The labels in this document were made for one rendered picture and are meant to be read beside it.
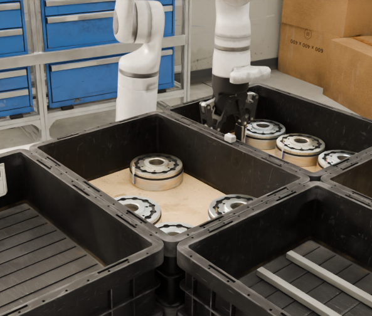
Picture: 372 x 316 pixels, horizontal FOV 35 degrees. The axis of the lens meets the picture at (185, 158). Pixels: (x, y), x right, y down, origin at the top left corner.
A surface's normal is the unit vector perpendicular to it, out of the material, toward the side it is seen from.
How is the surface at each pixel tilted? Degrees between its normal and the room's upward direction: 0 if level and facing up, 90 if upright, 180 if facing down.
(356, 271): 0
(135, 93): 91
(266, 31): 90
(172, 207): 0
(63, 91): 90
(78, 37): 90
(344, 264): 0
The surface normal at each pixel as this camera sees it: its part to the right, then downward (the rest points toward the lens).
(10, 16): 0.52, 0.37
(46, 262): 0.02, -0.90
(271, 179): -0.76, 0.26
